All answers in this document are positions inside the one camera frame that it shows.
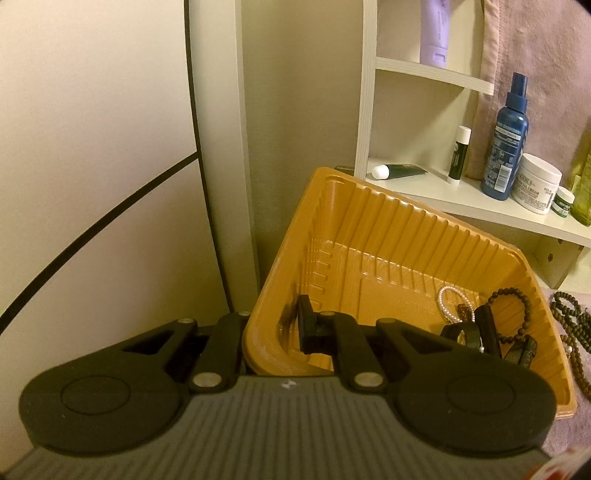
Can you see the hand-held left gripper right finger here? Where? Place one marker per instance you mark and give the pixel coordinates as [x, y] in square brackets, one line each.
[307, 327]

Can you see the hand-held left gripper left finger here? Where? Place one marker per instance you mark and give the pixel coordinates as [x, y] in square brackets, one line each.
[221, 350]

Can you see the orange plastic tray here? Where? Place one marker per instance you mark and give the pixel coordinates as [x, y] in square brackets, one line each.
[369, 240]

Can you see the black wrist watch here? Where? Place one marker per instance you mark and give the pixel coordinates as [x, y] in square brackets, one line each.
[485, 327]

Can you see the dark green tube white cap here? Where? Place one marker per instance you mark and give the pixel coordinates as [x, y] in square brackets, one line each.
[406, 171]

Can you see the green lip balm stick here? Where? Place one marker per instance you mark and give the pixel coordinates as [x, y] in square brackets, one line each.
[458, 161]

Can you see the white wooden shelf unit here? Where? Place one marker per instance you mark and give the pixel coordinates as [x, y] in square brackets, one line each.
[508, 217]

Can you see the blue spray bottle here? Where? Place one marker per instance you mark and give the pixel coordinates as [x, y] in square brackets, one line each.
[503, 152]

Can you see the white panel with black trim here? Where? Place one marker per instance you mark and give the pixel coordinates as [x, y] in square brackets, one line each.
[92, 115]

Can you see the white cream jar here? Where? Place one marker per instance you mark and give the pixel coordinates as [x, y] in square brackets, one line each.
[535, 184]

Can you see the small green label jar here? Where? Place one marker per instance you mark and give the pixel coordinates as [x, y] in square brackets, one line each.
[563, 203]

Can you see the red and white printed cloth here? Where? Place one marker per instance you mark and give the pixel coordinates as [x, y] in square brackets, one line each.
[554, 470]

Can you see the green spray bottle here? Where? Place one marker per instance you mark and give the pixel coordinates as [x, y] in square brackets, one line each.
[582, 194]

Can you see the purple tube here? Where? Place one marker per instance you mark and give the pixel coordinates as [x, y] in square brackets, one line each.
[434, 37]

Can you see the pink hanging towel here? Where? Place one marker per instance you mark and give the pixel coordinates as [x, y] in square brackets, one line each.
[554, 55]

